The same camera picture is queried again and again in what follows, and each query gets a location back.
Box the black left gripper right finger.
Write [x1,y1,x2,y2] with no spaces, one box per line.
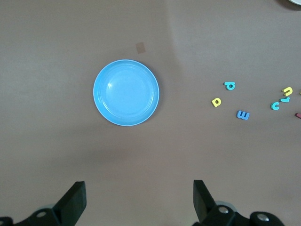
[192,179,284,226]

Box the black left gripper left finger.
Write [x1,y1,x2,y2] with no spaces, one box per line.
[0,180,87,226]

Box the blue foam letter m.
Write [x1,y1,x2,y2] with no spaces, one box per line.
[236,110,251,121]

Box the teal foam letter p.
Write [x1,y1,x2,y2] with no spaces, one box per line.
[222,81,236,91]

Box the blue plate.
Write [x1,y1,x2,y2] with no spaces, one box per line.
[93,59,160,127]

